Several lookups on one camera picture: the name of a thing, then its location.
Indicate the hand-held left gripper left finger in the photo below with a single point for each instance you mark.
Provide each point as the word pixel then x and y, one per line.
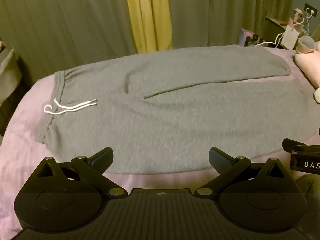
pixel 102 155

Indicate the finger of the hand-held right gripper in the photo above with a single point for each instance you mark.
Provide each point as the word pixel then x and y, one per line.
pixel 295 145

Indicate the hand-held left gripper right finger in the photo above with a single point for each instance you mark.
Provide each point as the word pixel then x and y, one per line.
pixel 220 158

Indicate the grey sweat pants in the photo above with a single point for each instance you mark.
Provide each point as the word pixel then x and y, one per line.
pixel 175 110

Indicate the pale plush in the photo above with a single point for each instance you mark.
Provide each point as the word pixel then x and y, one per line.
pixel 317 94

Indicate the pink bed sheet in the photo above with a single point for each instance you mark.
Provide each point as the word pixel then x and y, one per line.
pixel 22 140

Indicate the pink pillow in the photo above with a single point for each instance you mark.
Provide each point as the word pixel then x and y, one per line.
pixel 310 65

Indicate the white cup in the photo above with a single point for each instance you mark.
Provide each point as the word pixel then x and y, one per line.
pixel 307 43

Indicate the white box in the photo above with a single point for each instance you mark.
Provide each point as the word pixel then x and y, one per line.
pixel 291 37

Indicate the black nightstand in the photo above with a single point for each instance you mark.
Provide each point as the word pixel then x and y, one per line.
pixel 275 27

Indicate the pink figurine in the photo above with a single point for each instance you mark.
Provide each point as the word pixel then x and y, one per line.
pixel 296 17

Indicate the grey cloth pile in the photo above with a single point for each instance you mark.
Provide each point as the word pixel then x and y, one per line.
pixel 8 65

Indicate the green curtain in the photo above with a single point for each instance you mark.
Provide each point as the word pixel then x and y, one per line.
pixel 65 17
pixel 220 10

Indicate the yellow curtain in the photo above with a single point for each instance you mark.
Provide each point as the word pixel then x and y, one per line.
pixel 147 15

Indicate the black wall socket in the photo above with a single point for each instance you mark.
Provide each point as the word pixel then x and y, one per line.
pixel 309 9

